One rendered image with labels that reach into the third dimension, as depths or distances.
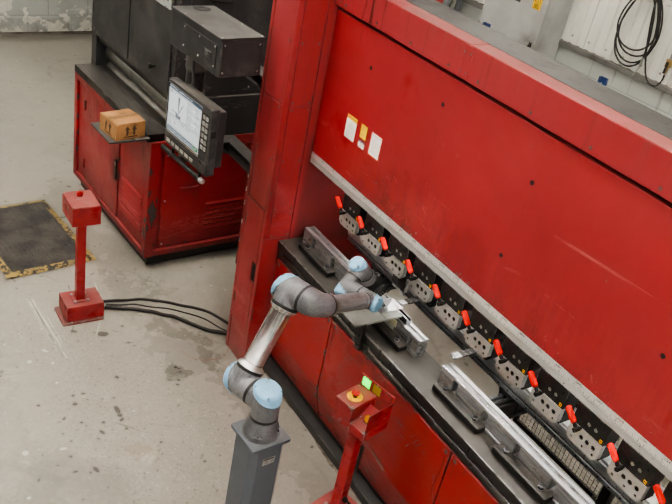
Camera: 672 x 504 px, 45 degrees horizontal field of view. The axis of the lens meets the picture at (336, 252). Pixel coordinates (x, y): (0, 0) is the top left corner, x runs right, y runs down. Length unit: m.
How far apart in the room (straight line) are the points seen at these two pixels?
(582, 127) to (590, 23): 5.31
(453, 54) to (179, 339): 2.59
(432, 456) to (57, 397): 2.07
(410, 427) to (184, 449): 1.26
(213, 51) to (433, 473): 2.18
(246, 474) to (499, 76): 1.84
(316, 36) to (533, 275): 1.62
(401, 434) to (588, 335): 1.17
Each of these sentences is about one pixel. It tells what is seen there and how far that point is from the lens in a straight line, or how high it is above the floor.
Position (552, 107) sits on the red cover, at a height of 2.24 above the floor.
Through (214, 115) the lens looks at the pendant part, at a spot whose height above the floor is 1.57.
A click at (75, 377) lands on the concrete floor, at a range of 4.74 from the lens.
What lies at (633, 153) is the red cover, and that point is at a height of 2.24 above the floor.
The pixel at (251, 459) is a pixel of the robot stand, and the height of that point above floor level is 0.71.
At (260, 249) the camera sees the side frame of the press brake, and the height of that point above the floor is 0.83.
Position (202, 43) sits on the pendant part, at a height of 1.87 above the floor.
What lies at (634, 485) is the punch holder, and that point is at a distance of 3.01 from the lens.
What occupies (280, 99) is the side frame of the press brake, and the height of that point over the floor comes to 1.67.
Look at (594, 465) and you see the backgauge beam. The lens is 3.48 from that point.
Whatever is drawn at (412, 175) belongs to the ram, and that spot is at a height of 1.66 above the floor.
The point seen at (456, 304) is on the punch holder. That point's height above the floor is 1.29.
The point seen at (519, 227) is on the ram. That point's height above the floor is 1.77.
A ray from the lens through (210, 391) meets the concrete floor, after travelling 4.68.
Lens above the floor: 3.09
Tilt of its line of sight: 30 degrees down
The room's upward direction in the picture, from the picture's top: 12 degrees clockwise
